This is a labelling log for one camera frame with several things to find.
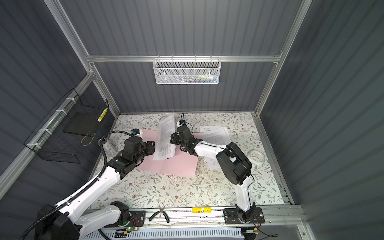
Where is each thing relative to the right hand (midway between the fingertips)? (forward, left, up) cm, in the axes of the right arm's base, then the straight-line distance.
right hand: (171, 136), depth 91 cm
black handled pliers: (-38, +2, -12) cm, 40 cm away
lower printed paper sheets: (+11, -30, -13) cm, 35 cm away
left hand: (-8, +9, +6) cm, 14 cm away
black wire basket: (-5, +47, +19) cm, 51 cm away
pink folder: (-16, -8, -4) cm, 18 cm away
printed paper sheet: (-4, +5, -8) cm, 11 cm away
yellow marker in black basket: (+3, +36, +17) cm, 40 cm away
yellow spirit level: (-38, -17, -11) cm, 43 cm away
